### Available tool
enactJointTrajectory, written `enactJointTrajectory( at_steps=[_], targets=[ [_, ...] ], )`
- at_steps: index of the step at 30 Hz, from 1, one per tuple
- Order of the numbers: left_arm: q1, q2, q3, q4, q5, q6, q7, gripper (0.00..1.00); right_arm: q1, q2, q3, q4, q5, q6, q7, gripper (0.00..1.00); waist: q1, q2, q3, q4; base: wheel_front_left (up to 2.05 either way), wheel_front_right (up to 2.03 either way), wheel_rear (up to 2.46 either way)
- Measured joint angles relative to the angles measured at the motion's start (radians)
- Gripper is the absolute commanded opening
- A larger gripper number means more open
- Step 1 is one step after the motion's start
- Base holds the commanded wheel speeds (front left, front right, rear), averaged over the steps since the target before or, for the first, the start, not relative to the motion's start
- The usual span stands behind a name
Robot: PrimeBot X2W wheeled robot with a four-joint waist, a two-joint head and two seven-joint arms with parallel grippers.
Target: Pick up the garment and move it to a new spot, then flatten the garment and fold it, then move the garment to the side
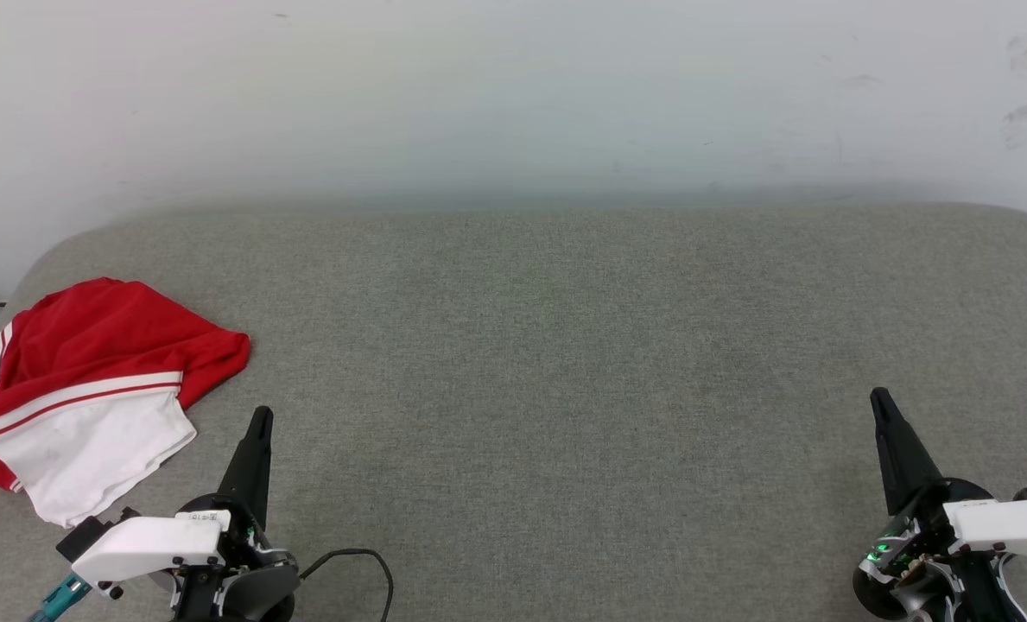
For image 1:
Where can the red and white jersey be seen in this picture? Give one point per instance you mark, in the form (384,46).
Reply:
(90,345)

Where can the white right camera bracket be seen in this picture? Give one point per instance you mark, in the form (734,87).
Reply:
(1005,523)

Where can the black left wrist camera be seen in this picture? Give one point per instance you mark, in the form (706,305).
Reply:
(85,536)

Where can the grey fabric sofa cushion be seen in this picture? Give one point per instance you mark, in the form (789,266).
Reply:
(565,389)

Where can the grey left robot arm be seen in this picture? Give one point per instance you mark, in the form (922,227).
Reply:
(258,592)

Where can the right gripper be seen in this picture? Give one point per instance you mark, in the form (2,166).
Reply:
(910,561)

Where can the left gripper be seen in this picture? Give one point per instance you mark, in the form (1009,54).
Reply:
(241,544)

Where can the white camera bracket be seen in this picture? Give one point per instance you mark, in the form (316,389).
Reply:
(146,540)
(1005,523)

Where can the white left camera bracket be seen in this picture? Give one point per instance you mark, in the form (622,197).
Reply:
(146,540)

